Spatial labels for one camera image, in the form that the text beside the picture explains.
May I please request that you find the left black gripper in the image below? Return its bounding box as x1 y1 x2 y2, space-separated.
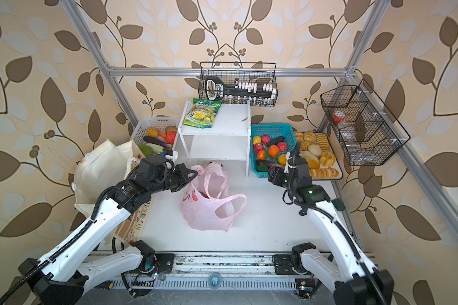
147 162 198 196

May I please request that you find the red apple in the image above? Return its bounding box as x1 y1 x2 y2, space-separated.
277 142 288 152
253 143 265 154
261 135 271 144

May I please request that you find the orange fruit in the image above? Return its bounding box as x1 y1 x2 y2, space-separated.
268 145 280 158

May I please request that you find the pink plastic grocery bag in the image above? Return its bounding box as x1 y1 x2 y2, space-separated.
181 162 248 232

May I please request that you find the cream canvas tote bag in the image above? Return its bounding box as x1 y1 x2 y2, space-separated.
71 139 153 245

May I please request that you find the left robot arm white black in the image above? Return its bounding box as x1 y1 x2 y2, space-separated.
0 155 198 304

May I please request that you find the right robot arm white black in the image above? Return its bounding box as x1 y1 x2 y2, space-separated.
268 158 394 304

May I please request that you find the small orange persimmon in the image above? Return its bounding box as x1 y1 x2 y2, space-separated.
257 150 267 160

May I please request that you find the red tomato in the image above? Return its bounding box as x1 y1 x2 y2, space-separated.
165 132 176 145

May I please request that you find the white bread tray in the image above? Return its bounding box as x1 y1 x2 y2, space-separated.
294 132 343 180

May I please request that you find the teal plastic fruit basket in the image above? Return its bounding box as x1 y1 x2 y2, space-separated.
250 123 296 179

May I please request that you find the white plastic vegetable basket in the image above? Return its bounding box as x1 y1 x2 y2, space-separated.
128 116 180 153

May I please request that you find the green tape dispenser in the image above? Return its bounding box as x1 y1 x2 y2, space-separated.
332 198 346 212

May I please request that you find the white two-tier shelf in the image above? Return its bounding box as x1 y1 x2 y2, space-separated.
174 104 251 175

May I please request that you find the purple eggplant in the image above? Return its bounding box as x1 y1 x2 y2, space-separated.
143 136 172 149

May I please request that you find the yellow lemon pear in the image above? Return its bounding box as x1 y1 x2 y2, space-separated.
252 136 262 145

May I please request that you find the brown potato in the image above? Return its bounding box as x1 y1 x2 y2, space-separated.
146 127 159 138

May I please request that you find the yellow green snack bag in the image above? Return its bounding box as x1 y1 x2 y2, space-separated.
183 99 222 129

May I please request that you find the plastic bottle red cap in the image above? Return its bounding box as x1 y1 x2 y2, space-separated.
333 111 361 153

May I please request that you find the black wire basket right wall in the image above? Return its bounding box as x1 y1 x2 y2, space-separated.
320 80 410 166

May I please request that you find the black wire basket wall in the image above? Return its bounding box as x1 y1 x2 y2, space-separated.
198 61 278 108
320 80 410 166

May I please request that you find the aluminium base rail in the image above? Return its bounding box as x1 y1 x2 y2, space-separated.
62 251 384 292

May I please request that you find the black wire basket back wall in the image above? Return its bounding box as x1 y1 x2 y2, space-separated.
198 61 278 108

